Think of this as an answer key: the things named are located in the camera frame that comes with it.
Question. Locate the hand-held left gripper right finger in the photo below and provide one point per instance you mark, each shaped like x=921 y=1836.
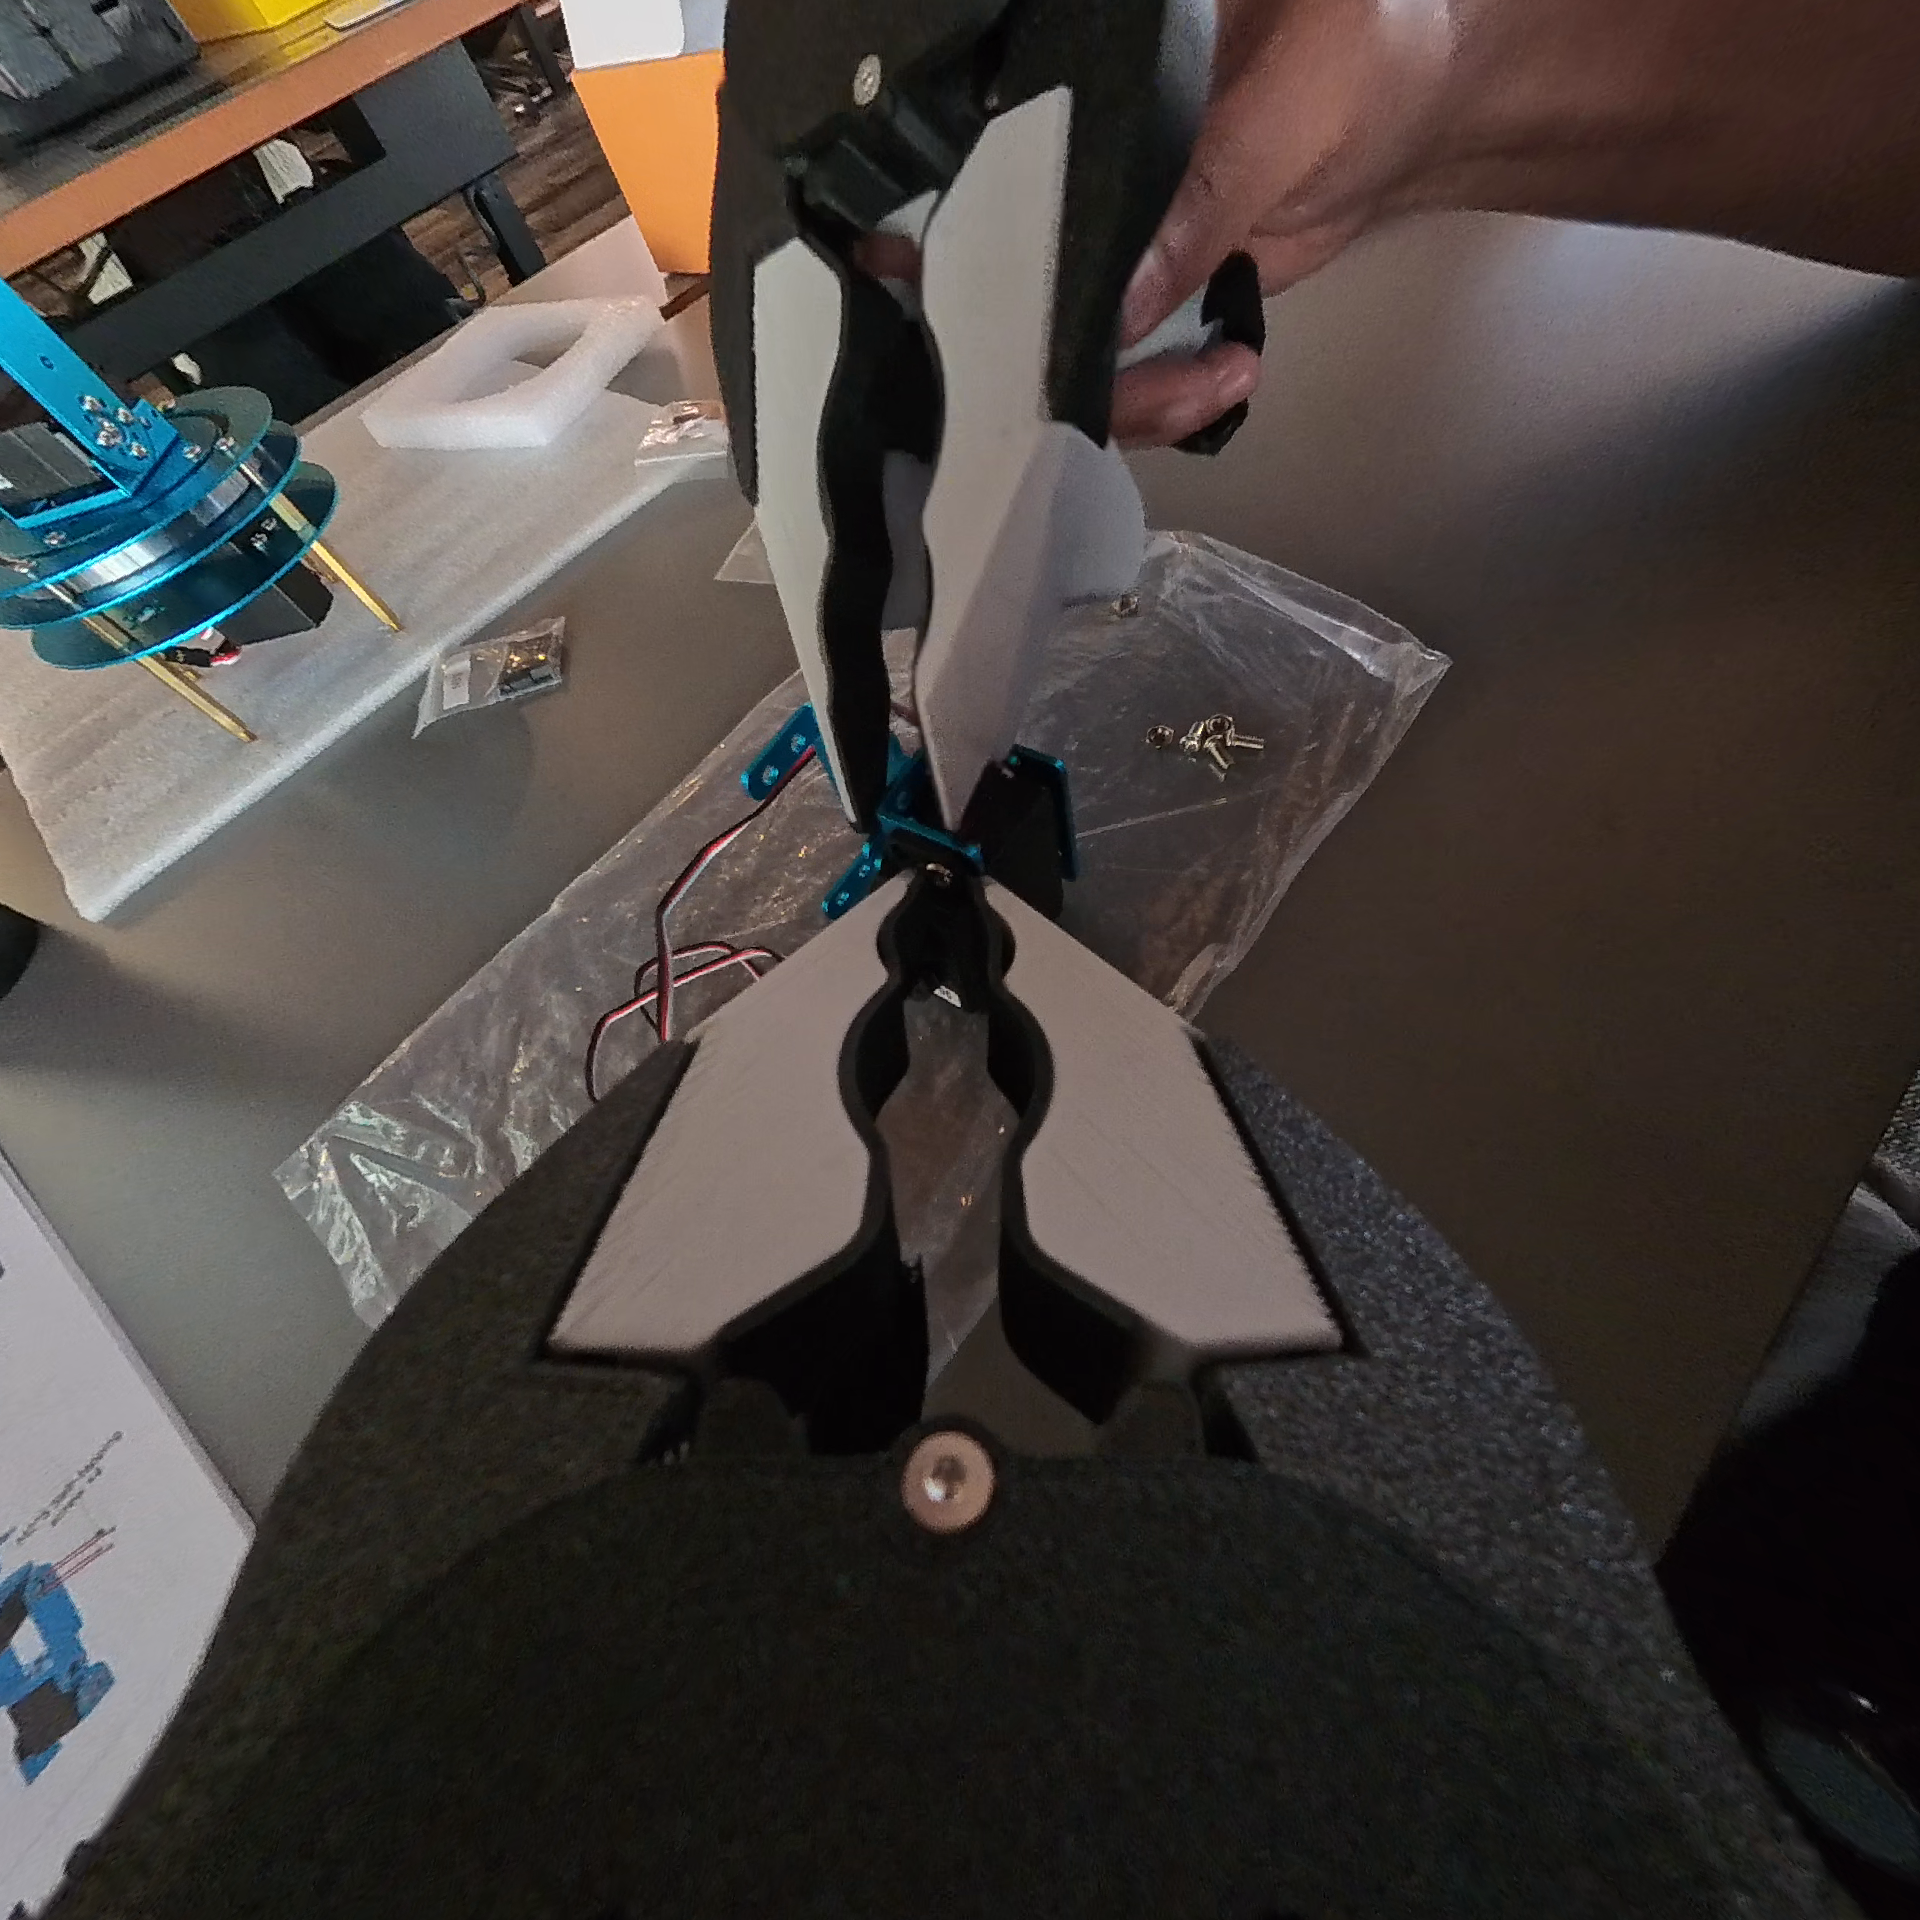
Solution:
x=1184 y=1202

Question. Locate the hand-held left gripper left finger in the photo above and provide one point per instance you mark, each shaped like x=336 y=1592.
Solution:
x=721 y=1202

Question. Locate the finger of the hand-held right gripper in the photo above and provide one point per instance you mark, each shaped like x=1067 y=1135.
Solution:
x=1003 y=375
x=786 y=451

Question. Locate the black servo with blue bracket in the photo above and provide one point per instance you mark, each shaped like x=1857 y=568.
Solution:
x=1035 y=839

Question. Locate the blue toy robot arm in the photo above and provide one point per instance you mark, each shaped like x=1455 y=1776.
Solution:
x=149 y=511

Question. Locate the person's right forearm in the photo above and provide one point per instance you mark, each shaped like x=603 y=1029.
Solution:
x=1680 y=119

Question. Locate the grey desk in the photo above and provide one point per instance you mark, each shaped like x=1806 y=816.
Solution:
x=1501 y=902

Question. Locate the person's right hand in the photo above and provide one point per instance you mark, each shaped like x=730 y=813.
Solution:
x=1305 y=136

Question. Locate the small clear parts bag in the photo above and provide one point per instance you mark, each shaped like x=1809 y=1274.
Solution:
x=681 y=436

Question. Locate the clear plastic bag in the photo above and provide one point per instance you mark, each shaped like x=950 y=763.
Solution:
x=494 y=1079

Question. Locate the orange cardboard box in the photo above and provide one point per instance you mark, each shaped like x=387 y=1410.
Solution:
x=662 y=149

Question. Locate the white foam sheet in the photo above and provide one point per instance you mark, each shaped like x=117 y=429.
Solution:
x=451 y=541

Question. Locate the small bag of black parts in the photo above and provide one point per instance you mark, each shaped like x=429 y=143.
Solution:
x=494 y=676

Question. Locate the cluster of small screws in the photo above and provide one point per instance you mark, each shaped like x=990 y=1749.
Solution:
x=1208 y=744

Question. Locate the wooden table with dark panel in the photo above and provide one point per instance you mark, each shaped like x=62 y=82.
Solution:
x=301 y=106

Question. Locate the open instruction manual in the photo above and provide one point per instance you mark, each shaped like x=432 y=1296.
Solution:
x=77 y=1426

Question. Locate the yellow case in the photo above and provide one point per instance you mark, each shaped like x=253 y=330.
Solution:
x=248 y=14

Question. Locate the person's black clothed torso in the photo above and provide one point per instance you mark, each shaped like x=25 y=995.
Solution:
x=1799 y=1651

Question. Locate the white foam frame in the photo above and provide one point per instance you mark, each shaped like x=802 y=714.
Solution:
x=435 y=422

